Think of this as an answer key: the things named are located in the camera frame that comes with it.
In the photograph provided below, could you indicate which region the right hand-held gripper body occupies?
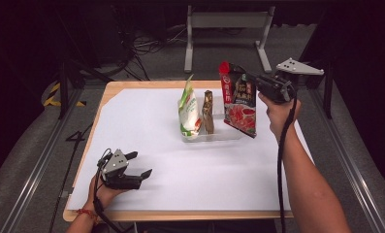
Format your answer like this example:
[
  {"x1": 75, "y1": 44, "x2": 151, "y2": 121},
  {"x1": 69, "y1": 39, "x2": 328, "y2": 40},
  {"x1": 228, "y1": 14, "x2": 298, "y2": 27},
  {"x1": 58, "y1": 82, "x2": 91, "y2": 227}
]
[{"x1": 256, "y1": 57, "x2": 325, "y2": 105}]

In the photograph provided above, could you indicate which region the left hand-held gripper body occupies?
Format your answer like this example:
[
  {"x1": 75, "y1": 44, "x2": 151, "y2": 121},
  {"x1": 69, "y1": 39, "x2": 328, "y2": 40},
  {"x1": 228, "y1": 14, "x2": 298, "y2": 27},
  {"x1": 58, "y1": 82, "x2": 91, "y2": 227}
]
[{"x1": 97, "y1": 149, "x2": 144, "y2": 190}]

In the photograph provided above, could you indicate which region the red and black sauce packet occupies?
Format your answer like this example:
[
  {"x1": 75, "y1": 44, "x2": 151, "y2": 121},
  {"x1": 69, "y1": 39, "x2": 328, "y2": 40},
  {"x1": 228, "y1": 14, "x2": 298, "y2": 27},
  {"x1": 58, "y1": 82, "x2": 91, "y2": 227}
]
[{"x1": 218, "y1": 60, "x2": 259, "y2": 139}]

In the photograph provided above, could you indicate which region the gold foil packet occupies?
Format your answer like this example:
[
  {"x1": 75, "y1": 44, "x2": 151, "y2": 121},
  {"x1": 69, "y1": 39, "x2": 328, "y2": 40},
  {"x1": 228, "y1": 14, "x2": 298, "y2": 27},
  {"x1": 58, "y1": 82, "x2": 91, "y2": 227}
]
[{"x1": 201, "y1": 89, "x2": 215, "y2": 135}]

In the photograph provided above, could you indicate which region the clear plastic container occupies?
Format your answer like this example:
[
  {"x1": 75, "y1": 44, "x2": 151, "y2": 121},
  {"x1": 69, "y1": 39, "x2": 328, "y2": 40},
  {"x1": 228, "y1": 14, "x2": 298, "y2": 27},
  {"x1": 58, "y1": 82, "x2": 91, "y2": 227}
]
[{"x1": 177, "y1": 95, "x2": 246, "y2": 144}]

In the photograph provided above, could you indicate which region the white and green food packet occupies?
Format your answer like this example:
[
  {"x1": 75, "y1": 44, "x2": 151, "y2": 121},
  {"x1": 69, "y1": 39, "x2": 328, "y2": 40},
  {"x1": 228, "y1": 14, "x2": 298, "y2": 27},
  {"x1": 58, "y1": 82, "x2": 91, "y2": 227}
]
[{"x1": 177, "y1": 74, "x2": 203, "y2": 138}]

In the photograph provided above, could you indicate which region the person's left hand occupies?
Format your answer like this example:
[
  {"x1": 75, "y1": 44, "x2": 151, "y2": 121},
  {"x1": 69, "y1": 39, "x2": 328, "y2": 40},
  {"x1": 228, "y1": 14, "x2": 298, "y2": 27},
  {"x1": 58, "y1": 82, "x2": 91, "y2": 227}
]
[{"x1": 86, "y1": 174, "x2": 130, "y2": 212}]

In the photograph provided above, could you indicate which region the person's right hand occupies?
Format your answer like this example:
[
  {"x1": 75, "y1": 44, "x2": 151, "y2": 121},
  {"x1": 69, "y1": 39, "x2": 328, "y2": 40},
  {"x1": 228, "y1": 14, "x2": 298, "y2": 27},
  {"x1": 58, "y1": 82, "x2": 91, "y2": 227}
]
[{"x1": 258, "y1": 91, "x2": 302, "y2": 142}]

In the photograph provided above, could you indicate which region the white paper sheet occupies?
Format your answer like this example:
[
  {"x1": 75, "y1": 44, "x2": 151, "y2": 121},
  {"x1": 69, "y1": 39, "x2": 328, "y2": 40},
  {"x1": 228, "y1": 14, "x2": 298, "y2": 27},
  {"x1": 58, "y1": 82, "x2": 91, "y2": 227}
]
[{"x1": 67, "y1": 88, "x2": 314, "y2": 212}]

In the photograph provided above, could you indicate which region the black metal stand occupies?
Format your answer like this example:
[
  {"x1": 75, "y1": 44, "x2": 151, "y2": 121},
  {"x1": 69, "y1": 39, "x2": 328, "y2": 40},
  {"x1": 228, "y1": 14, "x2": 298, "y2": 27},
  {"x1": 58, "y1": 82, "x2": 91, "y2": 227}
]
[
  {"x1": 55, "y1": 6, "x2": 114, "y2": 120},
  {"x1": 296, "y1": 13, "x2": 335, "y2": 119}
]

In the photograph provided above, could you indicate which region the black tape floor mark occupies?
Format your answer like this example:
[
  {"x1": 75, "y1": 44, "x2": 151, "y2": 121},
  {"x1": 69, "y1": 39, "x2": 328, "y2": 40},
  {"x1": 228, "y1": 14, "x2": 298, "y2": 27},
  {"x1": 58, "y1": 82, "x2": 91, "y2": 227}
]
[{"x1": 66, "y1": 130, "x2": 86, "y2": 143}]

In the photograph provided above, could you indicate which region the white metal stand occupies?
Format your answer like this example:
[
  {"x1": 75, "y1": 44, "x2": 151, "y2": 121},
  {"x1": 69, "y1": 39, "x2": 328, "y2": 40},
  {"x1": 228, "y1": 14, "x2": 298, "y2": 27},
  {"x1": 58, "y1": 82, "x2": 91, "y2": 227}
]
[{"x1": 183, "y1": 5, "x2": 276, "y2": 74}]

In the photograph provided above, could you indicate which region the yellow and black hazard tape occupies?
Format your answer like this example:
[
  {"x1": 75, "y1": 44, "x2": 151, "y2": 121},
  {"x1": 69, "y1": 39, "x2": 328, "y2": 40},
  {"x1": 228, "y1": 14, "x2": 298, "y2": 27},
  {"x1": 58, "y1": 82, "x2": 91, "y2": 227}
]
[{"x1": 43, "y1": 83, "x2": 86, "y2": 108}]

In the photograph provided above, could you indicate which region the red braided bracelet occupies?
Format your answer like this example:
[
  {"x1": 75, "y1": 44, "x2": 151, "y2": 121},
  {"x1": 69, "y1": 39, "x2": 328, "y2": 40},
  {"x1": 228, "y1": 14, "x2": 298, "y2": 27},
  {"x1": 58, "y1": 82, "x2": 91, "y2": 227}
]
[{"x1": 75, "y1": 208, "x2": 100, "y2": 225}]

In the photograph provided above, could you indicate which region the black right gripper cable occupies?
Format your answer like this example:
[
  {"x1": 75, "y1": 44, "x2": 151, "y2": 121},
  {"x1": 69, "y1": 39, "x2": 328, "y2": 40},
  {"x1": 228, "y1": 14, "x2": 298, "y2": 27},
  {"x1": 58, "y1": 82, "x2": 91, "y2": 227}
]
[{"x1": 276, "y1": 82, "x2": 299, "y2": 233}]

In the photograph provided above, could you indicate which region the aluminium floor rail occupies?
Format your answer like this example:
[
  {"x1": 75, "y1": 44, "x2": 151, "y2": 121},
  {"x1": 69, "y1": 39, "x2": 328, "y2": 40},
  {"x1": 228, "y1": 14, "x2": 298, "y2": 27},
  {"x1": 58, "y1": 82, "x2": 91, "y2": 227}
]
[
  {"x1": 0, "y1": 88, "x2": 84, "y2": 233},
  {"x1": 309, "y1": 88, "x2": 385, "y2": 233}
]

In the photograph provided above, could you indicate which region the tangle of black floor cables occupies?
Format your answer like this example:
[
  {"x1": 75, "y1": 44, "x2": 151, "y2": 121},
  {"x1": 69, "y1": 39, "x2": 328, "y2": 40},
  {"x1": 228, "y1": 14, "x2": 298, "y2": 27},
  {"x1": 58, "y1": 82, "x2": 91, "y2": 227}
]
[{"x1": 113, "y1": 6, "x2": 188, "y2": 82}]

